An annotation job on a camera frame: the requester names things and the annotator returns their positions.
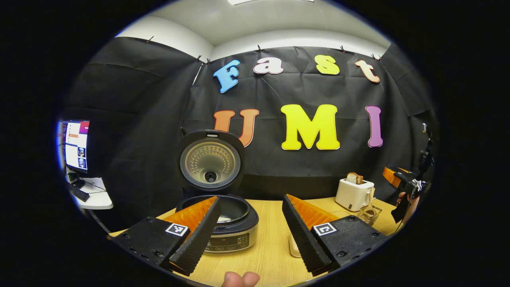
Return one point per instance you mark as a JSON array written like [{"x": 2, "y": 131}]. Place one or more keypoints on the white side desk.
[{"x": 97, "y": 197}]

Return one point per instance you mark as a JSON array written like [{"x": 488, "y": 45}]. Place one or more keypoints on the white toaster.
[{"x": 350, "y": 195}]

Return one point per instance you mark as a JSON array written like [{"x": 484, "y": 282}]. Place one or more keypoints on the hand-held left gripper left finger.
[{"x": 199, "y": 235}]

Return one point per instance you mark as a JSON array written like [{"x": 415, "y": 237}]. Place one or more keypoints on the black keyboard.
[{"x": 79, "y": 194}]

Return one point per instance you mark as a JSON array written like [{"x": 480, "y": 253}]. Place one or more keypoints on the bread slice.
[{"x": 354, "y": 178}]

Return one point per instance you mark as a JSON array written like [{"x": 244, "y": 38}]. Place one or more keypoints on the silver black rice cooker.
[{"x": 211, "y": 163}]

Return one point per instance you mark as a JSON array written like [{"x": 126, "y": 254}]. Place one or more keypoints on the clear chopstick holder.
[{"x": 370, "y": 217}]

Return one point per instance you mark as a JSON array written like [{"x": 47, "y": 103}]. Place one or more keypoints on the black backdrop cloth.
[{"x": 139, "y": 119}]

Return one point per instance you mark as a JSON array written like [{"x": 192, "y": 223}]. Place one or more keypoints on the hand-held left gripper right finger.
[{"x": 305, "y": 235}]

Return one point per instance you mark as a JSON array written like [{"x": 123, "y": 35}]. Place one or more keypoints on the clear plastic rice container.
[{"x": 295, "y": 247}]

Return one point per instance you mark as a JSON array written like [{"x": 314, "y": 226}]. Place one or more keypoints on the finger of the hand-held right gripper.
[{"x": 394, "y": 177}]

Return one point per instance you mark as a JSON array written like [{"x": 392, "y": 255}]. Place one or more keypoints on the computer monitor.
[{"x": 75, "y": 145}]

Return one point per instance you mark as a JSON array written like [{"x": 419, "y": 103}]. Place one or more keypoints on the ceiling light panel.
[{"x": 271, "y": 1}]

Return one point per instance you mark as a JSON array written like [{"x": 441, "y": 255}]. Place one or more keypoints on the wooden spoon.
[{"x": 371, "y": 199}]

